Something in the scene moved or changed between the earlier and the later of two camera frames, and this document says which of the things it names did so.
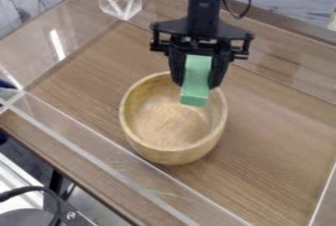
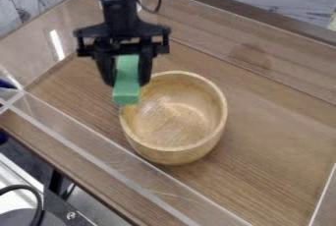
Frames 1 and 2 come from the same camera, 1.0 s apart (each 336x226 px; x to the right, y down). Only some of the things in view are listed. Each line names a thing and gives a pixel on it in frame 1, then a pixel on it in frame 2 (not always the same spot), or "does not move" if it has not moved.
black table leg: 55,182 does not move
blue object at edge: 6,84 does not move
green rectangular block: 197,85 to 126,79
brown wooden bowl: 166,132 does not move
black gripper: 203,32 to 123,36
